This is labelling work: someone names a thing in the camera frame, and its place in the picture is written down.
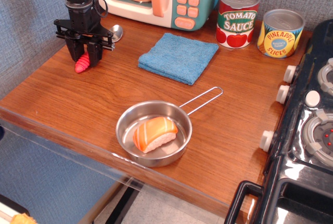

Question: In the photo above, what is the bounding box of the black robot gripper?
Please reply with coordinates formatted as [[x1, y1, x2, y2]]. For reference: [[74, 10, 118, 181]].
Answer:
[[54, 0, 115, 67]]

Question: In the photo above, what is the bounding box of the red handled metal spoon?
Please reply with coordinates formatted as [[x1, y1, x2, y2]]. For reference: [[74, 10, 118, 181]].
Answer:
[[75, 24, 123, 73]]

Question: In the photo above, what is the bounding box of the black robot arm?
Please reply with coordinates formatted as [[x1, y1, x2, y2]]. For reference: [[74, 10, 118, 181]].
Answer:
[[54, 0, 114, 67]]

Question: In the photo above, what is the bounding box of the blue folded cloth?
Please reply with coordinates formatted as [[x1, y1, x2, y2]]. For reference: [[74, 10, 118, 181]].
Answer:
[[138, 33, 219, 86]]

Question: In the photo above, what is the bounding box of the small steel pan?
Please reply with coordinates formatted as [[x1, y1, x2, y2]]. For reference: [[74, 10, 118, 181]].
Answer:
[[116, 86, 224, 167]]

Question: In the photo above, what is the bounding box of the salmon sushi toy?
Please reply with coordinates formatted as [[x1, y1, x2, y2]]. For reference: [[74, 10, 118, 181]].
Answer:
[[133, 116, 178, 153]]

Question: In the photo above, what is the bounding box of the clear acrylic table guard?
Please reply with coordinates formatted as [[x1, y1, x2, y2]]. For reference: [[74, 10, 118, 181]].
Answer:
[[1, 108, 232, 216]]

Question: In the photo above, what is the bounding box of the tomato sauce can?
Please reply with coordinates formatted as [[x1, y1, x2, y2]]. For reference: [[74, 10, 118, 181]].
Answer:
[[215, 0, 261, 49]]

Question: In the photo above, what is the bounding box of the orange fuzzy object corner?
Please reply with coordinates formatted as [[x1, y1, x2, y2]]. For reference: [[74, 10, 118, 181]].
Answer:
[[10, 213, 37, 224]]

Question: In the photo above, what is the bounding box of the pineapple slices can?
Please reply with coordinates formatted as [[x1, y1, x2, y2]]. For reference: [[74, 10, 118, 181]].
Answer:
[[257, 9, 305, 58]]

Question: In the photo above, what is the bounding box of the white stove knob bottom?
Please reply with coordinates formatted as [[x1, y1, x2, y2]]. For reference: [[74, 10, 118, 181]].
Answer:
[[259, 130, 274, 152]]

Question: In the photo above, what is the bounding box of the white stove knob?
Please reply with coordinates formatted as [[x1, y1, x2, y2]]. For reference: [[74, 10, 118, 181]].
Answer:
[[284, 65, 297, 84], [259, 130, 274, 152], [276, 85, 290, 104]]

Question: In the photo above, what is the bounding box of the white stove knob middle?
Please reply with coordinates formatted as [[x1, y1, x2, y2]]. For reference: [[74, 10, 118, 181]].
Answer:
[[276, 85, 290, 104]]

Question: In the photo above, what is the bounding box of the white stove knob top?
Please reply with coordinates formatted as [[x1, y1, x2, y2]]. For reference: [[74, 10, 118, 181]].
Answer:
[[284, 65, 297, 84]]

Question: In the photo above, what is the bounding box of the black toy stove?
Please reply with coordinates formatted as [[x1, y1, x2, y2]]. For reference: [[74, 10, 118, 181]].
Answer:
[[225, 20, 332, 223]]

